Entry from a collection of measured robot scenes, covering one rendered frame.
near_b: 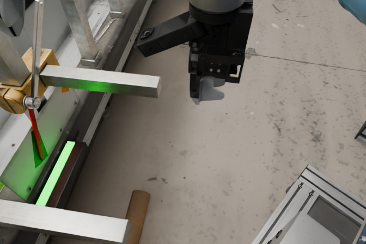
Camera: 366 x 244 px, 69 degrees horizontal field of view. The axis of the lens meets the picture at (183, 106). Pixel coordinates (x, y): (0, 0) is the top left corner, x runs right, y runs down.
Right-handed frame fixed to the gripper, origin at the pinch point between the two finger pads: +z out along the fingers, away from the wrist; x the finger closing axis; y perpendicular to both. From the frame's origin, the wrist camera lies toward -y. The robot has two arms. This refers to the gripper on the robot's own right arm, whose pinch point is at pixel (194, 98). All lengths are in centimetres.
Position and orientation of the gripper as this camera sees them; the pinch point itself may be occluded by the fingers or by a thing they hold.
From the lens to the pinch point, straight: 51.0
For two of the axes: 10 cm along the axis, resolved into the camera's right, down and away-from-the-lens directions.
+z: 0.0, 6.4, 7.7
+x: 1.5, -7.6, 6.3
